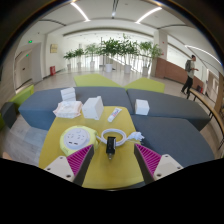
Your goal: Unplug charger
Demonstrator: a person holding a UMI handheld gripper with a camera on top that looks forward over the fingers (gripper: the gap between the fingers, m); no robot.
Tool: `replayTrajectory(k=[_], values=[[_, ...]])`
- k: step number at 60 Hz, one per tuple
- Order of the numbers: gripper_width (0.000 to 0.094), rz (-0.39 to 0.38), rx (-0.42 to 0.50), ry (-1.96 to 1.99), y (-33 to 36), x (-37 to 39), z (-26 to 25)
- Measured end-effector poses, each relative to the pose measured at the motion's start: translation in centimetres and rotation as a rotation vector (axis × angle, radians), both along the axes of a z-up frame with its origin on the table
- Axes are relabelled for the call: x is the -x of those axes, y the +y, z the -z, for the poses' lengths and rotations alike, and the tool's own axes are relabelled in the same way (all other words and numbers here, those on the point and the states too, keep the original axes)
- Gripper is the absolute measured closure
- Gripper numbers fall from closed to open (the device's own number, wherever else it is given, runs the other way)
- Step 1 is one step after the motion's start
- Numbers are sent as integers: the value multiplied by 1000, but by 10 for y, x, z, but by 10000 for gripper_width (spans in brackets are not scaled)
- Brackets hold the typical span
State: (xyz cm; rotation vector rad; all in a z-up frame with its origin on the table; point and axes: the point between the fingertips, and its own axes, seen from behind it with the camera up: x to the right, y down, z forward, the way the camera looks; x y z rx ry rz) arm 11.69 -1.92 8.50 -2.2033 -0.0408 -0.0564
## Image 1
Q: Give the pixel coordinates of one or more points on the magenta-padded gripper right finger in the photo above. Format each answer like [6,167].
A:
[166,165]

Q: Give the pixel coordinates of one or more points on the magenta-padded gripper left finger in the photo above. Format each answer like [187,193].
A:
[61,166]

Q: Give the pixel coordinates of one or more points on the grey sofa beside table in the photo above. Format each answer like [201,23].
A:
[173,140]

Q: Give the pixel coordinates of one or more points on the round white yellow-rimmed power strip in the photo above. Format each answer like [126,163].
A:
[76,138]

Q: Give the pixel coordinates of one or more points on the grey sofa with cube box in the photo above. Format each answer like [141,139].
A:
[176,106]

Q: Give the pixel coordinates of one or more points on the small white cube box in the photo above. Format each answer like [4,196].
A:
[142,107]

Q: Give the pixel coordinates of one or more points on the long grey sofa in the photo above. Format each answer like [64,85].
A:
[40,106]

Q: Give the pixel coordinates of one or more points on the white box with raised back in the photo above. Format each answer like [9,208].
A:
[91,108]

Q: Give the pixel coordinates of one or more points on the wooden bench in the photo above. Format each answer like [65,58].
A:
[208,108]

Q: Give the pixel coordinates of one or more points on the small white tube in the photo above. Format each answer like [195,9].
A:
[114,115]

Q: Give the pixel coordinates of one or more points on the stacked white tissue packs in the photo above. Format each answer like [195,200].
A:
[68,94]

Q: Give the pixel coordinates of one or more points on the dark grey seat block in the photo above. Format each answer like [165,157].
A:
[9,115]

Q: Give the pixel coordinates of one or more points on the small green seat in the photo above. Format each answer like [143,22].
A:
[146,85]

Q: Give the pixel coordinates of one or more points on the wooden shelf unit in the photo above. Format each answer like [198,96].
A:
[220,93]

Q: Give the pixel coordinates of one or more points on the large green seat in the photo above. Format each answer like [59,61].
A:
[95,80]

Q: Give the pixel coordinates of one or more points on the person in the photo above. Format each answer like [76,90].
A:
[190,75]

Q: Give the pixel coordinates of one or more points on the red fire extinguisher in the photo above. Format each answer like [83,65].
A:
[52,70]

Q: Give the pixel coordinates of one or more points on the group of potted plants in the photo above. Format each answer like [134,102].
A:
[113,48]

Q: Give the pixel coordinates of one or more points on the green exit sign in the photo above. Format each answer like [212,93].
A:
[30,41]

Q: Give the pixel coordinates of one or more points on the group of ceiling strip lights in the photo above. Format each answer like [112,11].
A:
[80,11]

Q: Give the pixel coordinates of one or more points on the green sofa by wall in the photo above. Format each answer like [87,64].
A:
[23,95]

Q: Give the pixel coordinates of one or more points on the yellow wall picture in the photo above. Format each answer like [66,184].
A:
[53,48]

